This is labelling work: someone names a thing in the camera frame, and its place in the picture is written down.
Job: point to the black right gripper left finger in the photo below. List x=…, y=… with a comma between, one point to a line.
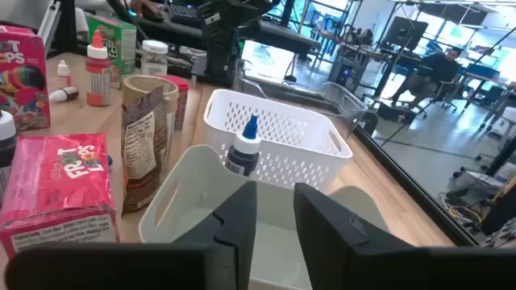
x=225, y=241

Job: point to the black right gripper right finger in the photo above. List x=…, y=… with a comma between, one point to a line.
x=342, y=249

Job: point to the brown taco seasoning packet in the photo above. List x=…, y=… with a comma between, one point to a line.
x=141, y=161

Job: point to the red-lidded spice jar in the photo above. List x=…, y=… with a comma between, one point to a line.
x=182, y=104

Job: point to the tan-lidded spice jar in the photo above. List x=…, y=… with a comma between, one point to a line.
x=157, y=84

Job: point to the red Froot Loops cereal box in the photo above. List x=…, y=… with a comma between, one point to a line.
x=22, y=80
x=56, y=181

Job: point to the white-lidded spice jar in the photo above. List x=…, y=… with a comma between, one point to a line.
x=154, y=60

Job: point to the red food colouring bottle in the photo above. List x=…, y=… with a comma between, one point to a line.
x=98, y=80

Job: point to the small black-labelled dropper bottle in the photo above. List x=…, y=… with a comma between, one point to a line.
x=66, y=94

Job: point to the green Apple Jacks cereal box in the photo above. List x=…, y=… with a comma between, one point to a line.
x=117, y=44

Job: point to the small orange dropper bottle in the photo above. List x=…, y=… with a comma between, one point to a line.
x=63, y=76

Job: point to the black-capped food colouring bottle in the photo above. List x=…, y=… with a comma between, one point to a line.
x=6, y=149

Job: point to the person's forearm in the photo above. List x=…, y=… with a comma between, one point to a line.
x=147, y=8

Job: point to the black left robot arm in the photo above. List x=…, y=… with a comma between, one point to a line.
x=225, y=36

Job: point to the grey plastic bin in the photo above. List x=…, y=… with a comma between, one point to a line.
x=193, y=193

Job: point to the blue-capped food colouring bottle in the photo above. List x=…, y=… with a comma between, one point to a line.
x=242, y=159

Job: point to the white perforated plastic basket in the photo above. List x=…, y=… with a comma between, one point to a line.
x=314, y=169

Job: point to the person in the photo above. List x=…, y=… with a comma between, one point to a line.
x=439, y=68

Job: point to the black desk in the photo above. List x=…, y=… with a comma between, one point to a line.
x=282, y=38

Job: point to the black monitor on stand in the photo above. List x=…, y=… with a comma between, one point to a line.
x=405, y=34

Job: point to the black keyboard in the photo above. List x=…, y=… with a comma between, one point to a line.
x=183, y=12

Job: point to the white metal post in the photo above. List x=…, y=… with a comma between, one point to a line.
x=48, y=24

